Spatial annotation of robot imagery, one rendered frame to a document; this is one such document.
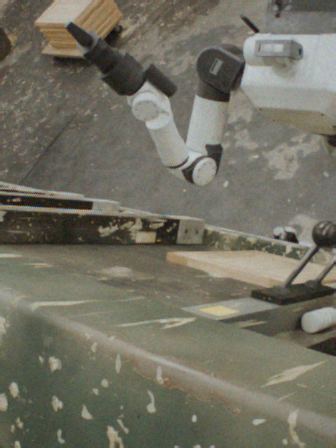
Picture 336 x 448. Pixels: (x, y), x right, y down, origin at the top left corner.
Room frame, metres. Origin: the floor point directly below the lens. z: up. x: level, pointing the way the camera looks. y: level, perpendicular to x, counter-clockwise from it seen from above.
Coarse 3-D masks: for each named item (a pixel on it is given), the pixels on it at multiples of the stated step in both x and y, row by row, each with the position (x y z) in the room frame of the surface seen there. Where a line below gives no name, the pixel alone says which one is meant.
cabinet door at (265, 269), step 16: (176, 256) 0.82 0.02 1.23; (192, 256) 0.81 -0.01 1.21; (208, 256) 0.82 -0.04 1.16; (224, 256) 0.83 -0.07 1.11; (240, 256) 0.85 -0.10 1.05; (256, 256) 0.87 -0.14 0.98; (272, 256) 0.87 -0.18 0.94; (224, 272) 0.71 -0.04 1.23; (240, 272) 0.68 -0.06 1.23; (256, 272) 0.67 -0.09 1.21; (272, 272) 0.69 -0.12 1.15; (288, 272) 0.69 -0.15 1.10; (304, 272) 0.70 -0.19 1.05; (320, 272) 0.69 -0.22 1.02
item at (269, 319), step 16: (224, 304) 0.40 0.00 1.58; (240, 304) 0.40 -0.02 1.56; (256, 304) 0.40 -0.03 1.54; (272, 304) 0.39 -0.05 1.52; (304, 304) 0.40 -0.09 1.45; (320, 304) 0.42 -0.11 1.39; (224, 320) 0.35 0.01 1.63; (240, 320) 0.35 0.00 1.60; (256, 320) 0.36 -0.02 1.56; (272, 320) 0.37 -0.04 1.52; (288, 320) 0.38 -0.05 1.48
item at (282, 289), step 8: (320, 224) 0.42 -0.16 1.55; (328, 224) 0.41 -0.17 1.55; (312, 232) 0.42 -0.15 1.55; (320, 232) 0.41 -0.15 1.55; (328, 232) 0.41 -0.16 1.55; (320, 240) 0.41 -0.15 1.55; (328, 240) 0.40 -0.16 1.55; (312, 248) 0.42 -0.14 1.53; (328, 248) 0.40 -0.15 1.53; (304, 256) 0.42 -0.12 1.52; (312, 256) 0.41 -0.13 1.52; (304, 264) 0.41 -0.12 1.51; (296, 272) 0.42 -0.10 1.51; (288, 280) 0.42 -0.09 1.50; (272, 288) 0.43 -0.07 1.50; (280, 288) 0.42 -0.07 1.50; (288, 288) 0.42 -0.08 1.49
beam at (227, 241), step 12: (204, 228) 1.12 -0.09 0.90; (204, 240) 1.10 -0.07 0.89; (216, 240) 1.07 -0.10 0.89; (228, 240) 1.04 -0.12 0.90; (240, 240) 1.01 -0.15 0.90; (252, 240) 0.98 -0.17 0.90; (264, 240) 0.96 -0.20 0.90; (276, 252) 0.90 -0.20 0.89; (288, 252) 0.88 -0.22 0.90; (300, 252) 0.85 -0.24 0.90; (324, 252) 0.82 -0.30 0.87; (324, 264) 0.78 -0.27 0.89
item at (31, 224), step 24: (0, 216) 0.93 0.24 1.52; (24, 216) 0.94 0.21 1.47; (48, 216) 0.96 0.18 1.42; (72, 216) 0.98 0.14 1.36; (96, 216) 1.01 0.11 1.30; (120, 216) 1.03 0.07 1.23; (144, 216) 1.06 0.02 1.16; (168, 216) 1.13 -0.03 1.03; (0, 240) 0.91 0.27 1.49; (24, 240) 0.93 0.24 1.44; (48, 240) 0.94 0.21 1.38; (72, 240) 0.96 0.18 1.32; (96, 240) 0.98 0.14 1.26; (120, 240) 1.01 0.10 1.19; (168, 240) 1.06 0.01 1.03; (192, 240) 1.09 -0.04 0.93
